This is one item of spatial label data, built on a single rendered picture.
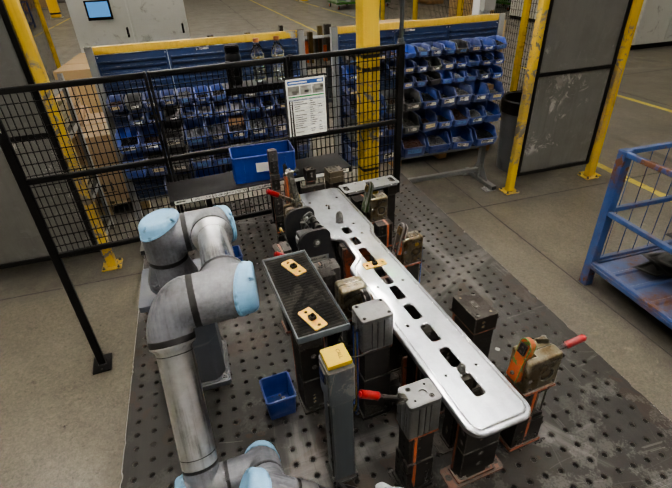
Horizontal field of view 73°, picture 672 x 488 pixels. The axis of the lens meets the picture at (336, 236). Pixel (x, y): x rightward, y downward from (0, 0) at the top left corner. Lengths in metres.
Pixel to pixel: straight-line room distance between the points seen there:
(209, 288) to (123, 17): 7.28
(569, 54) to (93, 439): 4.24
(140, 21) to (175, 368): 7.32
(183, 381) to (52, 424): 1.86
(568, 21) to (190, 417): 3.95
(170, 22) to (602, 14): 5.91
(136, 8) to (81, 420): 6.39
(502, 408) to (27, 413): 2.40
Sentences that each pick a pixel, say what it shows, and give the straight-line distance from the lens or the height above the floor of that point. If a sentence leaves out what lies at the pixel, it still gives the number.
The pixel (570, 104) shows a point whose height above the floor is 0.75.
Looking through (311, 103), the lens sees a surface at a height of 1.31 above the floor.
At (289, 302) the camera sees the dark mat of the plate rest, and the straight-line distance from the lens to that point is 1.23.
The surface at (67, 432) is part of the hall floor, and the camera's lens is 2.77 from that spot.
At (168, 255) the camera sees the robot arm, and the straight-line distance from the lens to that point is 1.39.
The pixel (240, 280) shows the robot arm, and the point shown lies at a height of 1.37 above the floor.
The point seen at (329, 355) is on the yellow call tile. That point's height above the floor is 1.16.
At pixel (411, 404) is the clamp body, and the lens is 1.12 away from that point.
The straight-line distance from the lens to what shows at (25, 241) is 3.87.
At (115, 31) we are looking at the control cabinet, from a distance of 8.13.
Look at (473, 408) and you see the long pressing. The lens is 1.22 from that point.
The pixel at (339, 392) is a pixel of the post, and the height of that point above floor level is 1.07.
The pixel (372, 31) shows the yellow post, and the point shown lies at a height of 1.62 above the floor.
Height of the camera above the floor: 1.94
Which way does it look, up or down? 32 degrees down
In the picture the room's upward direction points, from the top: 3 degrees counter-clockwise
